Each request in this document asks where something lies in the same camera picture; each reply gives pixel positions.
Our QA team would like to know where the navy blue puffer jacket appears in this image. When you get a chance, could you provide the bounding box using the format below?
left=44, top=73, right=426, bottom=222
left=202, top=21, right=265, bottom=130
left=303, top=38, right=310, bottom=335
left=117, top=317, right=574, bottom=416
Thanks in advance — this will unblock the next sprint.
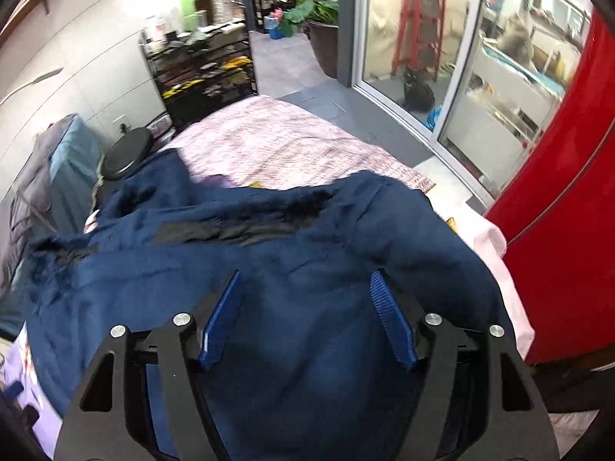
left=26, top=150, right=511, bottom=460

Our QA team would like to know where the purple floral bed sheet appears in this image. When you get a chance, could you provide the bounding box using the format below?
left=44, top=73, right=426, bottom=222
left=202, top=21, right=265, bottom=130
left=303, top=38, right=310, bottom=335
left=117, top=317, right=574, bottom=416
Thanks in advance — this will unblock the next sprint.
left=1, top=326, right=63, bottom=459

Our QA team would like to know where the gold shiny jacket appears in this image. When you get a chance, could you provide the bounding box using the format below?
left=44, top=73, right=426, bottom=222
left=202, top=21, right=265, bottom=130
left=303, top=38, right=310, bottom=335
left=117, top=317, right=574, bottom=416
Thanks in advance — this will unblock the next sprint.
left=248, top=181, right=458, bottom=232

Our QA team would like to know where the grey blanket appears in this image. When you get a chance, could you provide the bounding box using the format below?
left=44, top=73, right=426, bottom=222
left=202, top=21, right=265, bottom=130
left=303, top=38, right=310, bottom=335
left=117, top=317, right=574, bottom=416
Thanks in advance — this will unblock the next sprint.
left=1, top=113, right=77, bottom=295

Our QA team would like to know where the massage bed with teal cover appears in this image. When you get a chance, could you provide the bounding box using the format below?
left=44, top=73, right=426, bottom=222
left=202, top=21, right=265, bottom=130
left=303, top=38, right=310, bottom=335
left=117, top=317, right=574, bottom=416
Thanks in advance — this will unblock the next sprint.
left=1, top=115, right=103, bottom=342

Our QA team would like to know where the black round stool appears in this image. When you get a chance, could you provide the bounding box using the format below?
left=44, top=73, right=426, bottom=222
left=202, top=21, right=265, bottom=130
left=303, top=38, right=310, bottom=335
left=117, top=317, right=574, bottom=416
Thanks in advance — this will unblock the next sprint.
left=100, top=127, right=153, bottom=181

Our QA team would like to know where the pink white knit blanket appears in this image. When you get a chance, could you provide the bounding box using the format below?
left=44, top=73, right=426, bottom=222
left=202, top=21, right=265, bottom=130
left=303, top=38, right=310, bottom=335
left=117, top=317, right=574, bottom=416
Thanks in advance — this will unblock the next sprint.
left=78, top=97, right=535, bottom=358

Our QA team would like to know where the black cat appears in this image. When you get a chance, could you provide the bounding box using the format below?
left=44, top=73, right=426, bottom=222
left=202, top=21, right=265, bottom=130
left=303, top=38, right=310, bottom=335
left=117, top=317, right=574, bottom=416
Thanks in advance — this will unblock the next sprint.
left=404, top=66, right=435, bottom=113

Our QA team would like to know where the white floor lamp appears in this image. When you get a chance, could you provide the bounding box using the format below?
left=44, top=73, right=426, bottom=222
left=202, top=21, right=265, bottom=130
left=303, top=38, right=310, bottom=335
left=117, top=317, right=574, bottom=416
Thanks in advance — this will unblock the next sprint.
left=0, top=67, right=63, bottom=107

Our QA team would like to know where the red ladder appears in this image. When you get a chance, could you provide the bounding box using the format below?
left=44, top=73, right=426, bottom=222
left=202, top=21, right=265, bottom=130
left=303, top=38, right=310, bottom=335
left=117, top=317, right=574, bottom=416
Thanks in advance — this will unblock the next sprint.
left=391, top=0, right=446, bottom=80

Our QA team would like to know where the potted green plant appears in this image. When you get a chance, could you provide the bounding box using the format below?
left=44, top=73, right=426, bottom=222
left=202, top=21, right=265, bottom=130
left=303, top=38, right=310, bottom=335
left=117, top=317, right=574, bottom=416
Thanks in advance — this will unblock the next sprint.
left=278, top=0, right=339, bottom=79

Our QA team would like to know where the black wire rack cart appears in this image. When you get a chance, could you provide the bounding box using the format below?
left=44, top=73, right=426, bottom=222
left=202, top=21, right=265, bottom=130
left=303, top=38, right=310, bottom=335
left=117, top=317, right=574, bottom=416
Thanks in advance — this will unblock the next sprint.
left=139, top=19, right=259, bottom=132

